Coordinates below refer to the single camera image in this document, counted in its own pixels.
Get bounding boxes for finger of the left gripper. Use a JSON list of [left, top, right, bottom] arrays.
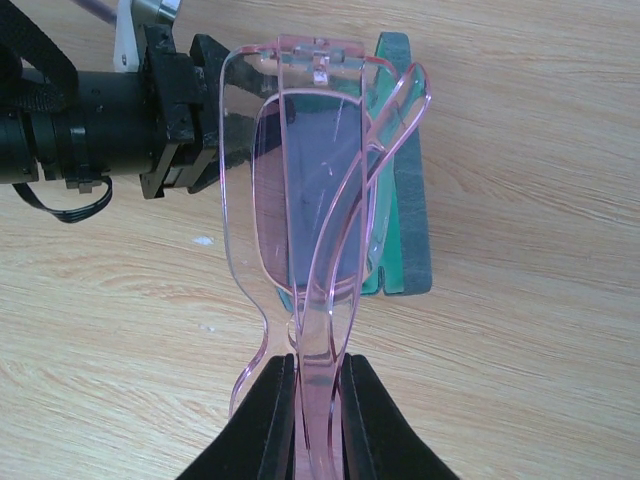
[[189, 34, 278, 100]]

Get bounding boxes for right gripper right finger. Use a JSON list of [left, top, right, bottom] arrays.
[[340, 354, 458, 480]]

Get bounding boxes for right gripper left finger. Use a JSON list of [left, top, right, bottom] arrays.
[[178, 354, 295, 480]]

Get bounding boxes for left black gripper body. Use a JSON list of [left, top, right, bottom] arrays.
[[1, 25, 220, 199]]

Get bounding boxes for pink sunglasses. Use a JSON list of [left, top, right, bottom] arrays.
[[219, 32, 431, 479]]

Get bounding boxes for grey glasses case green lining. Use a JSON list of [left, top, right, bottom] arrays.
[[277, 31, 433, 314]]

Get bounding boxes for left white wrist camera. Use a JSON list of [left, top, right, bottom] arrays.
[[113, 0, 182, 73]]

